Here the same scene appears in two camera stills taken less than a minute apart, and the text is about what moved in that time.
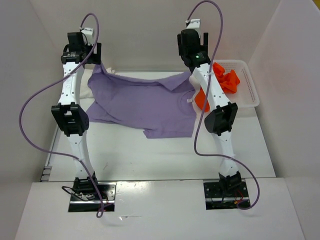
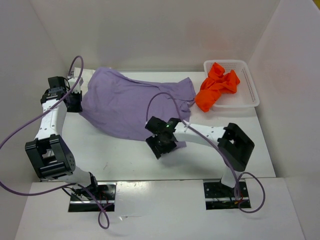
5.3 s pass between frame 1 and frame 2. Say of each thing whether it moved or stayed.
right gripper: moved
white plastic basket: stayed
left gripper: moved
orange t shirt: stayed
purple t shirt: moved
